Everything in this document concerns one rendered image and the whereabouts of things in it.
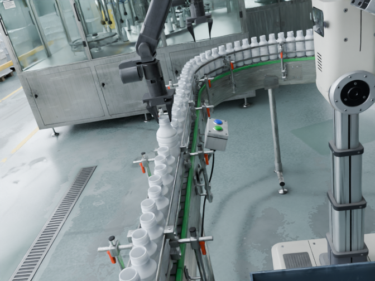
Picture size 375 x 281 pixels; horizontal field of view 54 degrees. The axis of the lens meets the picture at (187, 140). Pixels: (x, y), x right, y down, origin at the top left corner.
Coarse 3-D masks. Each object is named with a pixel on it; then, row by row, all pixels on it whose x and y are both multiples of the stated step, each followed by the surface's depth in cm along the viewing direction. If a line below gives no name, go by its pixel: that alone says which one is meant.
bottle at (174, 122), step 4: (172, 120) 141; (176, 120) 138; (172, 124) 138; (176, 124) 138; (176, 128) 139; (180, 128) 141; (180, 132) 139; (180, 136) 139; (180, 140) 140; (184, 140) 142
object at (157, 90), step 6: (162, 78) 114; (150, 84) 113; (156, 84) 112; (162, 84) 113; (150, 90) 114; (156, 90) 113; (162, 90) 114; (168, 90) 118; (174, 90) 117; (144, 96) 117; (150, 96) 115; (156, 96) 114; (162, 96) 113; (168, 96) 113; (144, 102) 115
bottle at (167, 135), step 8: (160, 120) 119; (168, 120) 119; (160, 128) 120; (168, 128) 120; (160, 136) 119; (168, 136) 119; (176, 136) 121; (160, 144) 122; (168, 144) 120; (176, 144) 122; (176, 152) 123; (176, 160) 124
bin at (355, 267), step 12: (336, 264) 91; (348, 264) 90; (360, 264) 89; (372, 264) 89; (252, 276) 92; (264, 276) 93; (276, 276) 93; (288, 276) 93; (300, 276) 92; (312, 276) 92; (324, 276) 92; (336, 276) 92; (348, 276) 91; (360, 276) 91; (372, 276) 91
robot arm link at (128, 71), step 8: (144, 48) 106; (136, 56) 114; (144, 56) 107; (152, 56) 108; (120, 64) 111; (128, 64) 111; (136, 64) 111; (120, 72) 112; (128, 72) 111; (136, 72) 111; (128, 80) 113; (136, 80) 113
